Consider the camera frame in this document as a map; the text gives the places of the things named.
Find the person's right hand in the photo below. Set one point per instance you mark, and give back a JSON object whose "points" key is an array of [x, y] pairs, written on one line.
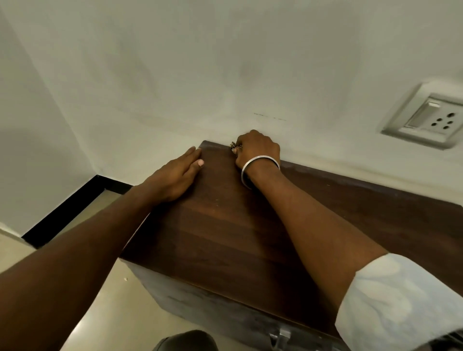
{"points": [[258, 148]]}

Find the person's left hand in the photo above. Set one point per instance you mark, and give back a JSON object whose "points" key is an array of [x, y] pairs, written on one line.
{"points": [[173, 177]]}

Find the checkered cloth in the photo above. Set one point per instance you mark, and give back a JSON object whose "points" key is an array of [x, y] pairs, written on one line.
{"points": [[235, 146]]}

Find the dark wooden cabinet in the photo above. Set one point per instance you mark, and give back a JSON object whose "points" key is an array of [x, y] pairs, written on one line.
{"points": [[235, 235]]}

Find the person's right forearm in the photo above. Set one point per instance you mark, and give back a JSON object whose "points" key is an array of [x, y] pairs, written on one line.
{"points": [[318, 235]]}

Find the person's left forearm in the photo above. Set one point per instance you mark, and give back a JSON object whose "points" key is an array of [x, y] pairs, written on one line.
{"points": [[72, 267]]}

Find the person's left leg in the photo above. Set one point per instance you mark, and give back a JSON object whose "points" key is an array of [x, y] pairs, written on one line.
{"points": [[188, 341]]}

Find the silver bangle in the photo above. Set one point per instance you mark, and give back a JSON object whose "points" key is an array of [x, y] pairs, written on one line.
{"points": [[249, 162]]}

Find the black skirting board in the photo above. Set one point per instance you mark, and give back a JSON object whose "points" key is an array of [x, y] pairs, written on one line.
{"points": [[72, 209]]}

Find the white shirt sleeve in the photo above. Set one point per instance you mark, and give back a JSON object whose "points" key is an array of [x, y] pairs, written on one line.
{"points": [[394, 307]]}

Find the small white wall socket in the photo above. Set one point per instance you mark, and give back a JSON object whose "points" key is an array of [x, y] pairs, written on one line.
{"points": [[427, 115]]}

